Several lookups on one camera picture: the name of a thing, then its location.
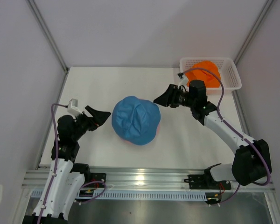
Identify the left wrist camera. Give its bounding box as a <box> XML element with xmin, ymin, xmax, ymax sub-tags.
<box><xmin>67</xmin><ymin>98</ymin><xmax>82</xmax><ymax>117</ymax></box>

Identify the blue bucket hat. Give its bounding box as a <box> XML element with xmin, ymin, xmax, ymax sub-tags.
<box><xmin>112</xmin><ymin>96</ymin><xmax>161</xmax><ymax>146</ymax></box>

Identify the white plastic basket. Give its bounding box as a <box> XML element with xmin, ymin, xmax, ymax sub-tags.
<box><xmin>179</xmin><ymin>57</ymin><xmax>242</xmax><ymax>94</ymax></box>

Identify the aluminium corner post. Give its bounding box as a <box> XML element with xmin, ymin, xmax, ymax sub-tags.
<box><xmin>26</xmin><ymin>0</ymin><xmax>69</xmax><ymax>74</ymax></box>
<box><xmin>234</xmin><ymin>0</ymin><xmax>276</xmax><ymax>65</ymax></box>

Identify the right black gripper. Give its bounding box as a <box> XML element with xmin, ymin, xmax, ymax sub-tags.
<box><xmin>153</xmin><ymin>84</ymin><xmax>196</xmax><ymax>109</ymax></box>

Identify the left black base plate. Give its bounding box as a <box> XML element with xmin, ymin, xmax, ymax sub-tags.
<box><xmin>85</xmin><ymin>173</ymin><xmax>106</xmax><ymax>189</ymax></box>

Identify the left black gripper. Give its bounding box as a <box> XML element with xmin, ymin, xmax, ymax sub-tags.
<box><xmin>72</xmin><ymin>105</ymin><xmax>111</xmax><ymax>141</ymax></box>

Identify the orange bucket hat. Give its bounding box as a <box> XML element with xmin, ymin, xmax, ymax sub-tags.
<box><xmin>185</xmin><ymin>61</ymin><xmax>221</xmax><ymax>88</ymax></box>

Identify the pink bucket hat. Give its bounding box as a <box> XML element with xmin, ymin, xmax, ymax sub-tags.
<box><xmin>122</xmin><ymin>125</ymin><xmax>160</xmax><ymax>144</ymax></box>

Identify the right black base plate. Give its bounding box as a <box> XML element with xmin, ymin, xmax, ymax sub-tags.
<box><xmin>183</xmin><ymin>174</ymin><xmax>231</xmax><ymax>190</ymax></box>

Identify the left aluminium corner post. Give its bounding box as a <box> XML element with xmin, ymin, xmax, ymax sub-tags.
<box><xmin>26</xmin><ymin>0</ymin><xmax>69</xmax><ymax>74</ymax></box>

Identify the aluminium mounting rail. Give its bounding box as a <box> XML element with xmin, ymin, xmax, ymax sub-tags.
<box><xmin>21</xmin><ymin>165</ymin><xmax>275</xmax><ymax>193</ymax></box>

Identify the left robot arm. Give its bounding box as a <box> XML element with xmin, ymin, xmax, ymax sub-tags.
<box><xmin>22</xmin><ymin>103</ymin><xmax>111</xmax><ymax>224</ymax></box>

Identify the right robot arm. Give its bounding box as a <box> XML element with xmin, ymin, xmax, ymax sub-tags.
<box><xmin>154</xmin><ymin>80</ymin><xmax>272</xmax><ymax>189</ymax></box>

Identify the right aluminium corner post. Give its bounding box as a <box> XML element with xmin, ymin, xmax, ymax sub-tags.
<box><xmin>234</xmin><ymin>0</ymin><xmax>276</xmax><ymax>65</ymax></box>

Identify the white slotted cable duct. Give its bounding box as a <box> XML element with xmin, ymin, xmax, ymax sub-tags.
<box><xmin>30</xmin><ymin>190</ymin><xmax>207</xmax><ymax>201</ymax></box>

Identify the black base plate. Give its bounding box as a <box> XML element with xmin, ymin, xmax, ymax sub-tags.
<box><xmin>183</xmin><ymin>174</ymin><xmax>231</xmax><ymax>190</ymax></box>
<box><xmin>85</xmin><ymin>173</ymin><xmax>106</xmax><ymax>189</ymax></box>

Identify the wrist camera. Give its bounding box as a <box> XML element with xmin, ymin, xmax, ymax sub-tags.
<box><xmin>67</xmin><ymin>98</ymin><xmax>82</xmax><ymax>117</ymax></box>
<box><xmin>177</xmin><ymin>72</ymin><xmax>189</xmax><ymax>91</ymax></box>

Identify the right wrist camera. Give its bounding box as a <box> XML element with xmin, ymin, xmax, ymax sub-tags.
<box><xmin>177</xmin><ymin>72</ymin><xmax>189</xmax><ymax>91</ymax></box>

